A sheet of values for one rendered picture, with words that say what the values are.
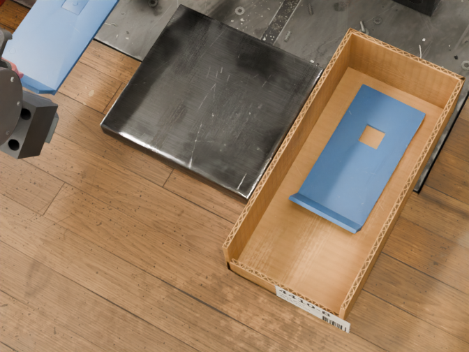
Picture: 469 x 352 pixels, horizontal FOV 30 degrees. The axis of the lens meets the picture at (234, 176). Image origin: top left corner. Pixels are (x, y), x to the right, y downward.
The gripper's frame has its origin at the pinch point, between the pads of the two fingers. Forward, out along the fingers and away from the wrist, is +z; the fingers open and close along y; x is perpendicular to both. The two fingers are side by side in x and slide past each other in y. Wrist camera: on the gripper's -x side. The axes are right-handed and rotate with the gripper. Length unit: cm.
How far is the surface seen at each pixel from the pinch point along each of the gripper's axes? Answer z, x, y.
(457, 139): 17.6, -38.2, 10.3
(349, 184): 12.0, -31.0, 2.5
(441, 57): 21.7, -33.1, 16.9
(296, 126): 7.2, -24.8, 6.1
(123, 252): 4.8, -14.9, -11.8
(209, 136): 10.2, -16.8, 1.0
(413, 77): 15.5, -31.9, 14.1
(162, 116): 10.1, -11.6, 0.7
